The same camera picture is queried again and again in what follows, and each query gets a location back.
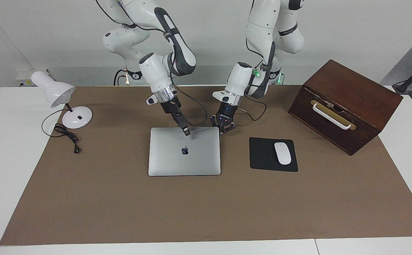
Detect white box handle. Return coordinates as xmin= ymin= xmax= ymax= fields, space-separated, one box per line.
xmin=312 ymin=103 xmax=352 ymax=130

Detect silver laptop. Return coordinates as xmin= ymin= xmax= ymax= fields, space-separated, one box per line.
xmin=148 ymin=127 xmax=221 ymax=176

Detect brown table mat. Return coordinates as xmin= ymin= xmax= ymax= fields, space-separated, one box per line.
xmin=0 ymin=85 xmax=412 ymax=246

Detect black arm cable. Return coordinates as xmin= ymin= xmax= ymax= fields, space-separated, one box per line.
xmin=171 ymin=85 xmax=208 ymax=127
xmin=236 ymin=94 xmax=267 ymax=121

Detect black mouse pad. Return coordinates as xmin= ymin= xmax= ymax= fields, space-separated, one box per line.
xmin=249 ymin=137 xmax=299 ymax=172

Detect dark wooden box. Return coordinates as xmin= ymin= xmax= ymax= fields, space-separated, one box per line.
xmin=288 ymin=59 xmax=403 ymax=156

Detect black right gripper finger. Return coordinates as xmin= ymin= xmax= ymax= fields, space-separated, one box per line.
xmin=172 ymin=112 xmax=189 ymax=136
xmin=177 ymin=111 xmax=191 ymax=136

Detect white desk lamp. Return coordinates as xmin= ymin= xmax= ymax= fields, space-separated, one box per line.
xmin=31 ymin=71 xmax=93 ymax=129

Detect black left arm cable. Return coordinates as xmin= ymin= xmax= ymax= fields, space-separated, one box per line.
xmin=236 ymin=94 xmax=267 ymax=121

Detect white computer mouse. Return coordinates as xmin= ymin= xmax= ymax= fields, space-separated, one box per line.
xmin=274 ymin=142 xmax=292 ymax=165

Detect white power strip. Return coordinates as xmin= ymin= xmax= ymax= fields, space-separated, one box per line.
xmin=16 ymin=69 xmax=50 ymax=87

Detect black right base cables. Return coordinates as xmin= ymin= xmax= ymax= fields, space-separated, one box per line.
xmin=113 ymin=68 xmax=128 ymax=86

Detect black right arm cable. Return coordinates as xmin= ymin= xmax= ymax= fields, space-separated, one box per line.
xmin=171 ymin=85 xmax=208 ymax=127

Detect black lamp power cable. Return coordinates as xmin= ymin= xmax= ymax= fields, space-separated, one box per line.
xmin=42 ymin=109 xmax=82 ymax=154

